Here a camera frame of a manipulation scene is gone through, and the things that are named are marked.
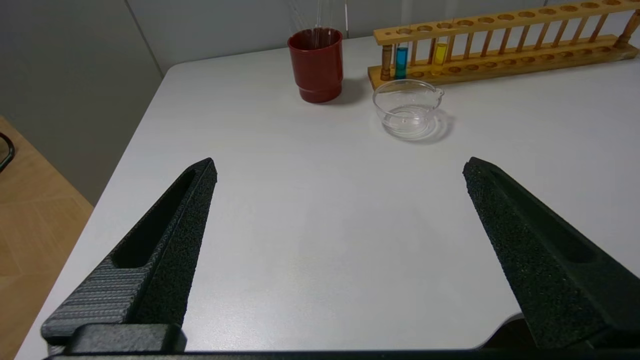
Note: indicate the clear glass beaker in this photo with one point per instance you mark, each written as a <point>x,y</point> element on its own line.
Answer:
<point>407,107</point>

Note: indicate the black curved metal frame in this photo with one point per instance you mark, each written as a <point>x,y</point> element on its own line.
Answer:
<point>9,152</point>

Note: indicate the blue pigment glass test tube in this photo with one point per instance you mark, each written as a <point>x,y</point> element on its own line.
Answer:
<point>401,62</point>

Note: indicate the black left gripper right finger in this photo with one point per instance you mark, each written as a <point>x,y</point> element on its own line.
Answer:
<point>540,260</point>

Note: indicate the wooden test tube rack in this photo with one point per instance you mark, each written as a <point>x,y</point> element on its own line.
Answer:
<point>505,70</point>

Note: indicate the red plastic cup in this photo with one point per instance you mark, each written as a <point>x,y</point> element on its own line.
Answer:
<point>317,70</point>

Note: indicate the yellow pigment glass test tube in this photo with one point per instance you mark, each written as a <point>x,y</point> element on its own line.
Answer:
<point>440,54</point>

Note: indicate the clear glass rod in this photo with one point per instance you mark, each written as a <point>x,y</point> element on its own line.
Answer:
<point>345,12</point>
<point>319,20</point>

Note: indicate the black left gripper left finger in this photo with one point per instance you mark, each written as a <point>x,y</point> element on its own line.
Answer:
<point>165,260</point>

